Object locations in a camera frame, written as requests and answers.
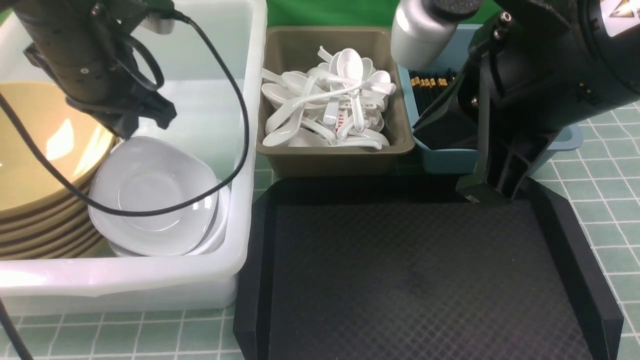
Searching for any bundle of black chopsticks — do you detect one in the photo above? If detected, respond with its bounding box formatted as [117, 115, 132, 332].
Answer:
[408, 68, 458, 116]

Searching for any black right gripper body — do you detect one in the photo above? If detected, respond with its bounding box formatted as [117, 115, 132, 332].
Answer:
[413, 13, 570, 203]

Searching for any large white plastic tub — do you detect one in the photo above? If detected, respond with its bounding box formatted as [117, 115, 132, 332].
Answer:
[1, 0, 268, 316]

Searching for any black serving tray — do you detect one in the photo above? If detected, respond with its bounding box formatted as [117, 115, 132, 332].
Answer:
[233, 175, 624, 360]

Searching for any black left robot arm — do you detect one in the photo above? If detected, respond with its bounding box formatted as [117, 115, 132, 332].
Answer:
[1, 0, 177, 140]

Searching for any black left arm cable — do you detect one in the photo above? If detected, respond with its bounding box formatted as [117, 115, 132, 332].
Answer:
[0, 5, 251, 360]

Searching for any stack of white dishes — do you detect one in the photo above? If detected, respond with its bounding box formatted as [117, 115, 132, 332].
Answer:
[89, 170, 231, 257]

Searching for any stack of yellow bowls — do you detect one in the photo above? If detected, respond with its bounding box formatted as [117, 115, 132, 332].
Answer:
[0, 82, 118, 261]

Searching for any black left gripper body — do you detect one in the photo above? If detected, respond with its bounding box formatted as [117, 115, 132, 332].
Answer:
[23, 42, 178, 140]

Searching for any pile of white spoons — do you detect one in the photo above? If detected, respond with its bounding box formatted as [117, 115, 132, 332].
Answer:
[261, 48, 397, 150]

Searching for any green backdrop cloth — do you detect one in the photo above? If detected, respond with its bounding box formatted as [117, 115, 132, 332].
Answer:
[266, 0, 501, 28]

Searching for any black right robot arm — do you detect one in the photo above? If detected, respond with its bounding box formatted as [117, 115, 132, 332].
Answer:
[413, 0, 639, 204]

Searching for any blue chopstick bin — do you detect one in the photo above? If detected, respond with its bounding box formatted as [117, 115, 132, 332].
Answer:
[397, 24, 584, 174]

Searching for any white square side dish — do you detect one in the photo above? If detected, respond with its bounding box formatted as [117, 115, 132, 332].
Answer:
[88, 136, 230, 256]

